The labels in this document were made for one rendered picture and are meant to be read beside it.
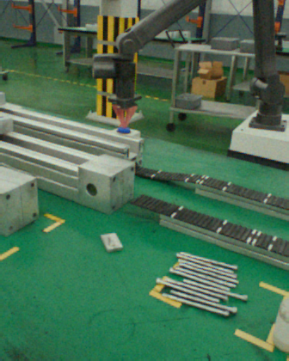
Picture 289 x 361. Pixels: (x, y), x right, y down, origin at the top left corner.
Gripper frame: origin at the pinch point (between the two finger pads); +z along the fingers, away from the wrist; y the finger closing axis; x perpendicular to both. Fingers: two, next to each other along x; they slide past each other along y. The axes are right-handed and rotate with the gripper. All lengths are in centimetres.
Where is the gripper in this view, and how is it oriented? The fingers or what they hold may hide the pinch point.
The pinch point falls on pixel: (124, 125)
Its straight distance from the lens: 121.4
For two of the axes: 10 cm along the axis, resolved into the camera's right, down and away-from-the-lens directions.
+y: -5.1, 3.1, -8.0
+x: 8.6, 2.4, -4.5
